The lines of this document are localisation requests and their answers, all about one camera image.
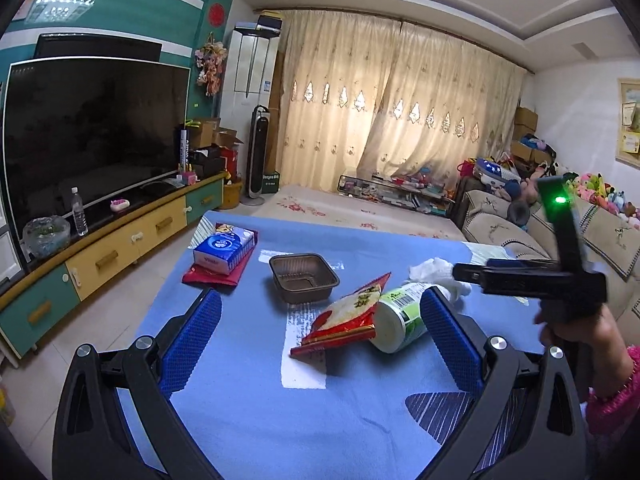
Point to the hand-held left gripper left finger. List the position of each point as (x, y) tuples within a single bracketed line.
[(192, 345)]

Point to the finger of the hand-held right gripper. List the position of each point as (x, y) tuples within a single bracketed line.
[(472, 274)]

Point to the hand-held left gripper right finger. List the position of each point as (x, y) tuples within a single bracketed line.
[(450, 340)]

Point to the white tissue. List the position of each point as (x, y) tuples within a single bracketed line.
[(432, 270)]

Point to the white canister with green label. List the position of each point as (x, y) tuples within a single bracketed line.
[(400, 325)]

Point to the red snack bag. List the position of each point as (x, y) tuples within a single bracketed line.
[(345, 320)]

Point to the person's right forearm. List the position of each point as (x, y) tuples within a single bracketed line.
[(620, 400)]

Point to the person's right hand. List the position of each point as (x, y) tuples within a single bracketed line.
[(600, 350)]

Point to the beige sofa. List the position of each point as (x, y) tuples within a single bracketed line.
[(610, 240)]

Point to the red flat packet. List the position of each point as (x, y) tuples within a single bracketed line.
[(220, 280)]

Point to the dark round cushion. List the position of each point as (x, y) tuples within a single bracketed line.
[(519, 212)]

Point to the blue tablecloth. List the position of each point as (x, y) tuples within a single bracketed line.
[(250, 410)]

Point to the blue tissue pack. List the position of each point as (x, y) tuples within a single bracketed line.
[(225, 252)]

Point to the row of stuffed toys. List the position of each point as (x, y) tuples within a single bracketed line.
[(595, 185)]

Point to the blue star print bag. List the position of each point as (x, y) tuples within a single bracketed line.
[(492, 170)]

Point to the low glass table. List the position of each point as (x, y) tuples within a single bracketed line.
[(390, 192)]

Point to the green and yellow television cabinet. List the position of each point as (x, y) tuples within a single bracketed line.
[(115, 250)]

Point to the brown plastic tray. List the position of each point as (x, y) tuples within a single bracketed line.
[(302, 280)]

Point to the yellow bucket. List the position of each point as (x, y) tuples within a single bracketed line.
[(231, 195)]

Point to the small pink dish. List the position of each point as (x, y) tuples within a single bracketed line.
[(120, 205)]

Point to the stack of cardboard boxes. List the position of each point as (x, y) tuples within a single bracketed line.
[(525, 120)]

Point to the clear water bottle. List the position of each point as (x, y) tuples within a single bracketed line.
[(79, 215)]

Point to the floral beige rug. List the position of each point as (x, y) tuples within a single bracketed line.
[(310, 210)]

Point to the glass bowl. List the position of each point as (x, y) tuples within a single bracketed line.
[(47, 237)]

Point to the white shuttlecock tube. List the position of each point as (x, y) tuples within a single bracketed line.
[(183, 150)]

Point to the black tower fan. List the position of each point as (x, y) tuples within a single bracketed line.
[(257, 160)]

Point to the open cardboard boxes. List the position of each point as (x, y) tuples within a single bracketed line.
[(210, 135)]

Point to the beige embroidered curtain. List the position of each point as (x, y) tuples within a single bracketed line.
[(375, 85)]

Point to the black flat television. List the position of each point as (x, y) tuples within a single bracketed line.
[(95, 135)]

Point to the ceiling air vent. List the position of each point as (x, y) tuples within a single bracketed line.
[(583, 50)]

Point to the white standing air conditioner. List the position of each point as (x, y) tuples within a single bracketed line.
[(247, 75)]

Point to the hanging flower decoration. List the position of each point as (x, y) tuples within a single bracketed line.
[(212, 65)]

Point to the wooden wall picture frame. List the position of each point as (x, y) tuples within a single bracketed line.
[(630, 125)]

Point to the red round wall decoration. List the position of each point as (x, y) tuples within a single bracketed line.
[(216, 14)]

